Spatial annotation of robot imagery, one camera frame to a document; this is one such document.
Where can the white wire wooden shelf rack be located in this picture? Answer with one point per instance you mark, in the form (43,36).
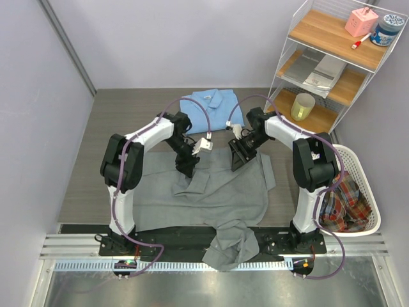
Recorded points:
(332,51)

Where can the red white marker pen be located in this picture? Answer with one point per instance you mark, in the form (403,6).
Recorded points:
(358,43)

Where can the white plastic laundry basket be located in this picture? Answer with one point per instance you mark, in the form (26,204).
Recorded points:
(353,166)

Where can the red plaid shirt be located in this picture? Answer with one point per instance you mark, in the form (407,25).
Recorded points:
(345,209)

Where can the blue white lidded jar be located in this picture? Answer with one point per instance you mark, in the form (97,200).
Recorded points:
(387,28)

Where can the grey booklet stack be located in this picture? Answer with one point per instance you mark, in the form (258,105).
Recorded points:
(315,72)

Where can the pink cube power socket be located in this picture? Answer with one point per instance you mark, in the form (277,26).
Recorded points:
(361,21)

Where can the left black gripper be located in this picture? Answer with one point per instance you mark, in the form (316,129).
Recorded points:
(186,164)

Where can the yellow translucent cup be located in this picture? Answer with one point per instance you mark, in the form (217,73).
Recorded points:
(302,106)

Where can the grey long sleeve shirt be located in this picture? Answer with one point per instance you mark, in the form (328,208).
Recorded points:
(229,201)

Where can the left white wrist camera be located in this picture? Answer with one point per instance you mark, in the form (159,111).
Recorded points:
(202,145)

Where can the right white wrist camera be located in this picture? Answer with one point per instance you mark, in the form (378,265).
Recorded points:
(236,129)

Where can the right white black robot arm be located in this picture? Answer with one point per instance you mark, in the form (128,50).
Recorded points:
(314,166)

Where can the folded light blue shirt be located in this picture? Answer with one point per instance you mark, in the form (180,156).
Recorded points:
(217,103)

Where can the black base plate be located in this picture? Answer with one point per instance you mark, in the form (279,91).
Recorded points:
(190,243)

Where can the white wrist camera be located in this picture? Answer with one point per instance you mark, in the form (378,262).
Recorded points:
(236,129)
(202,145)

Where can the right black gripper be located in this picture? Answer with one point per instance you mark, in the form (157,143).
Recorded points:
(240,153)

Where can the white slotted cable duct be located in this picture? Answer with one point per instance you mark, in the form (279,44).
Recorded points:
(116,265)

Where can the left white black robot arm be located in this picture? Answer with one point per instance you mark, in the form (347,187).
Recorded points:
(122,167)

